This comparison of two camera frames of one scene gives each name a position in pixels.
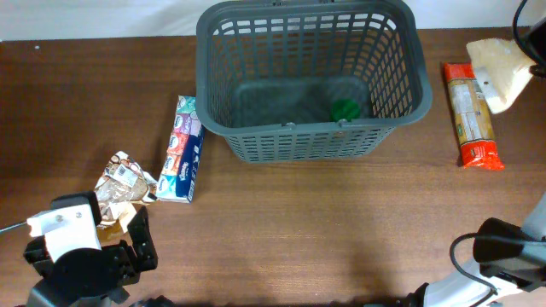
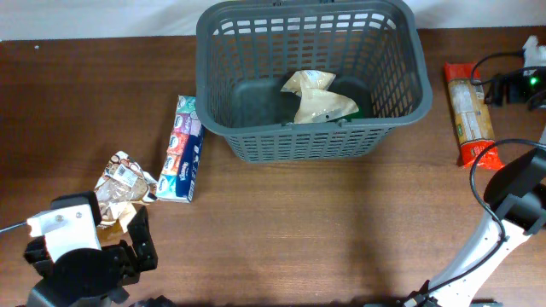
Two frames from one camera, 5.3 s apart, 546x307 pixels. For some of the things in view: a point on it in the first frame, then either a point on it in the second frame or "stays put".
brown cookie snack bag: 124,187 stays put
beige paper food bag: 500,69 to 317,104
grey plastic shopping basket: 292,81 stays put
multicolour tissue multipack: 181,165 stays put
